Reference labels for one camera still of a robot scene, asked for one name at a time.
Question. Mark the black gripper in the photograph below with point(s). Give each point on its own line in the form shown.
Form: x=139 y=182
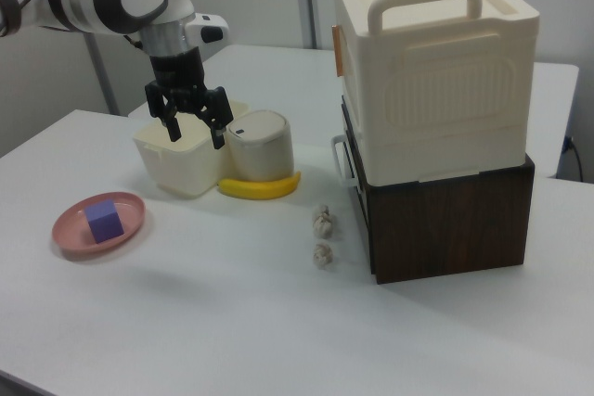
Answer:
x=178 y=76

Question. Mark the purple cube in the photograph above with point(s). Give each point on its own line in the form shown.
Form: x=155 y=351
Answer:
x=104 y=220

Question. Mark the cream square open bin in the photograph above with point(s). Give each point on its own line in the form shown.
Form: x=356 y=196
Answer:
x=181 y=164

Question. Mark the cream round lidded bin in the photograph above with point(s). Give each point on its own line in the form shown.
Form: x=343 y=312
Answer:
x=262 y=148

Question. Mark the yellow banana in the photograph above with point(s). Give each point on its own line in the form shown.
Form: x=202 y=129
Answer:
x=260 y=187

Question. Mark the pink plate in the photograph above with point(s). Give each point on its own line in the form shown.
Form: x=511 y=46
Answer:
x=83 y=236

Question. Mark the cream plastic storage box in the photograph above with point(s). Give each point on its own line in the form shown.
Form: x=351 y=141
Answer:
x=436 y=76

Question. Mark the dark wooden drawer cabinet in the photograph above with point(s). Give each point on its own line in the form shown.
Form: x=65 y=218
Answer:
x=445 y=224

